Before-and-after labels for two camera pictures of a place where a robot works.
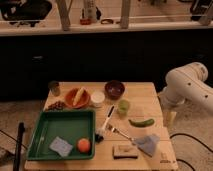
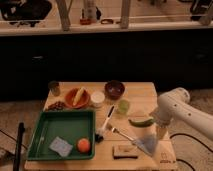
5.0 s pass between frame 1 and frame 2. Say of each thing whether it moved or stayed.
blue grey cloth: stayed
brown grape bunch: stayed
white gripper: moved
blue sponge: stayed
